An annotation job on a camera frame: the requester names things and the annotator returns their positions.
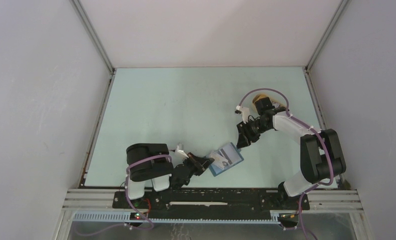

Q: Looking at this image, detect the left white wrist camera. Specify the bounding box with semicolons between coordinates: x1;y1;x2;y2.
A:
174;143;188;160

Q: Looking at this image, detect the grey card with black stripe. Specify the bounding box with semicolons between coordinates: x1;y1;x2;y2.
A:
219;143;244;167

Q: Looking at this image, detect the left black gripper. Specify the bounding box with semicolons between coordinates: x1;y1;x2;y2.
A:
183;151;215;179

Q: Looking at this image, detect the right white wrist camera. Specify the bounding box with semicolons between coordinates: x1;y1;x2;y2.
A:
235;105;251;124

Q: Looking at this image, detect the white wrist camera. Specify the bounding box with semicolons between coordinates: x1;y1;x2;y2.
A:
174;143;188;160
235;105;251;124

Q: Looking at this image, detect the white card with stripe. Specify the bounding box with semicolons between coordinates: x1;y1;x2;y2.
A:
208;151;231;170

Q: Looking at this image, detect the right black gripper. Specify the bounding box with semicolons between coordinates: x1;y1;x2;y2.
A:
236;118;271;150

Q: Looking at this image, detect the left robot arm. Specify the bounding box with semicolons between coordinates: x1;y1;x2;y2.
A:
124;143;215;208

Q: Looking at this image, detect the blue card holder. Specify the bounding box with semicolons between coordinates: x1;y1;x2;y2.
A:
206;142;244;177

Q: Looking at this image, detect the grey cable duct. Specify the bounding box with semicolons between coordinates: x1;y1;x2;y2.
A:
72;211;285;224

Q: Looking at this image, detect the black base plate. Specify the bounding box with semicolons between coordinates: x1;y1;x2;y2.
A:
112;188;310;221

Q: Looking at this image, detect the beige oval tray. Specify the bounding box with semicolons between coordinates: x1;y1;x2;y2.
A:
252;93;286;114

